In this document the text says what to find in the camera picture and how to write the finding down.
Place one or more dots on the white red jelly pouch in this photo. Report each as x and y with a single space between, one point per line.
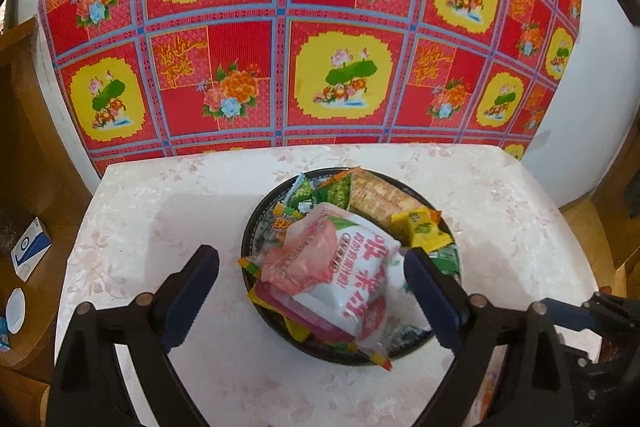
353 306

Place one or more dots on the blue white small box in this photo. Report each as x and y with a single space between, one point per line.
30 249

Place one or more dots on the green snack packet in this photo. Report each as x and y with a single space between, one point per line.
447 260

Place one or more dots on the red floral wall cloth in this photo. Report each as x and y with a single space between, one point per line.
145 79

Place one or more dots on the white round lid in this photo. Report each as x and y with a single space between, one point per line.
16 310

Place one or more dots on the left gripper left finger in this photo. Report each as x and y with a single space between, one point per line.
88 388

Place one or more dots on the brown wooden cabinet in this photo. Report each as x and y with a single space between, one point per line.
38 181

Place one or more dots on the pink jelly pouch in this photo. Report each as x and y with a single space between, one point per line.
303 262

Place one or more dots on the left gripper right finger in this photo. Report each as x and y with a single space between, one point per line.
534 387

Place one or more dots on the yellow snack packet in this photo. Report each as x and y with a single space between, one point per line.
421 227

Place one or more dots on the woven brown cracker packet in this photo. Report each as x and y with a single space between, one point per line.
376 199

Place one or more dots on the dark patterned serving plate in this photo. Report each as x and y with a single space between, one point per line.
406 329

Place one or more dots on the white floral tablecloth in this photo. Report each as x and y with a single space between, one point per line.
148 217

